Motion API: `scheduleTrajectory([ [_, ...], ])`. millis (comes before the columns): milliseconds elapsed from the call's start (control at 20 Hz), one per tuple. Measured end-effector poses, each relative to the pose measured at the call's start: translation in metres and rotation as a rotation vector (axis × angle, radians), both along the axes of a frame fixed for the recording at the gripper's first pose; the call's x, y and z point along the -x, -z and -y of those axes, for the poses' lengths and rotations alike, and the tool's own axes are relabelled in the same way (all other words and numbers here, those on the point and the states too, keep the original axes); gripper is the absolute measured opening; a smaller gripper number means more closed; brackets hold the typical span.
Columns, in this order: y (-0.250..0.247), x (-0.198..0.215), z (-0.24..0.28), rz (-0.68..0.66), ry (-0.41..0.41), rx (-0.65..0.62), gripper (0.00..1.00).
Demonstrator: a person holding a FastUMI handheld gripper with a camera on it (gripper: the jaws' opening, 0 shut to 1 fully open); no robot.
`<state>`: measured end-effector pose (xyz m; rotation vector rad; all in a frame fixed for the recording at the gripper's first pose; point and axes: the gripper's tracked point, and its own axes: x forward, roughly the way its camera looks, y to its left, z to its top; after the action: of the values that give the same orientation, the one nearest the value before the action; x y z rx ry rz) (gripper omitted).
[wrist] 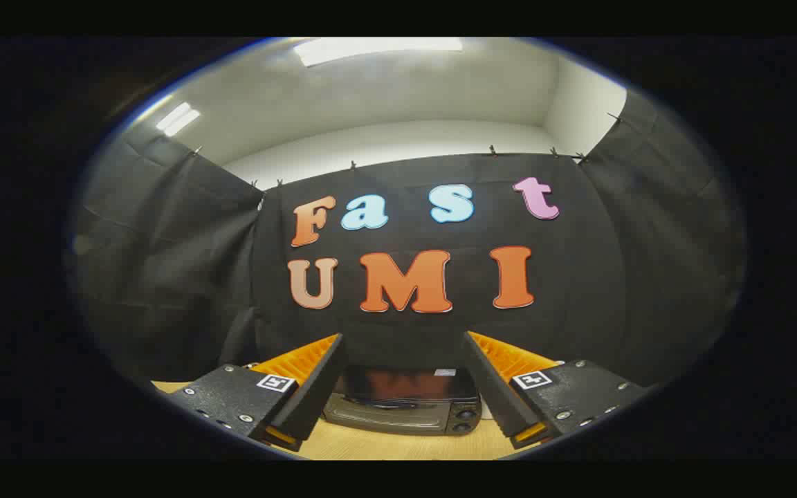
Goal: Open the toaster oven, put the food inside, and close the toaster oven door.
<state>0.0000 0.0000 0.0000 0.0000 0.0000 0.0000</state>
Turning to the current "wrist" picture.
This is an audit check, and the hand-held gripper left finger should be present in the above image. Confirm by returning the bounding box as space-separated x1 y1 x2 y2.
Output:
167 333 349 454

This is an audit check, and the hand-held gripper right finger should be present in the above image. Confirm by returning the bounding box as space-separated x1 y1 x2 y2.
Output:
462 331 648 449

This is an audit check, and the black toaster oven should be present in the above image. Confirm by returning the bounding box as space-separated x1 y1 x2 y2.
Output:
321 365 484 436

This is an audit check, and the black backdrop cloth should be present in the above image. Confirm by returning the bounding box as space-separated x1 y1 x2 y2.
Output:
66 90 749 388

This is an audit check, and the small ceiling light panel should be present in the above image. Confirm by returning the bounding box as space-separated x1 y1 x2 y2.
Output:
156 102 201 137

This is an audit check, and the large ceiling light panel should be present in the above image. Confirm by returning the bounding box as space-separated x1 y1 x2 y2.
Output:
293 37 464 68

